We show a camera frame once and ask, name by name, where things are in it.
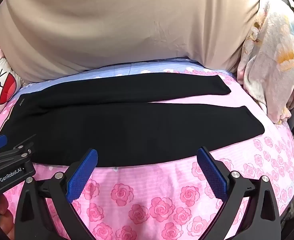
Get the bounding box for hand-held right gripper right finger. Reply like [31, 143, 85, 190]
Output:
[197, 147, 282, 240]

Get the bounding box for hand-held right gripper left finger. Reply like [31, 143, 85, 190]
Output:
[14, 148, 99, 240]

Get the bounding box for black pants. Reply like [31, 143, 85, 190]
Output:
[0, 73, 265, 168]

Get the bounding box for person's left hand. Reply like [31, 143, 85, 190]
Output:
[0, 192, 16, 240]

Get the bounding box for cat face pillow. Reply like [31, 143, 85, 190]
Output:
[0, 49, 23, 118]

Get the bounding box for pink rose print bedsheet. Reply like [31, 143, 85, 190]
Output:
[0, 57, 294, 240]

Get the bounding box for pale floral fleece blanket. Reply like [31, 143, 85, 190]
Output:
[236, 0, 294, 125]

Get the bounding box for beige headboard cushion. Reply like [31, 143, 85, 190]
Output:
[0, 0, 271, 84]

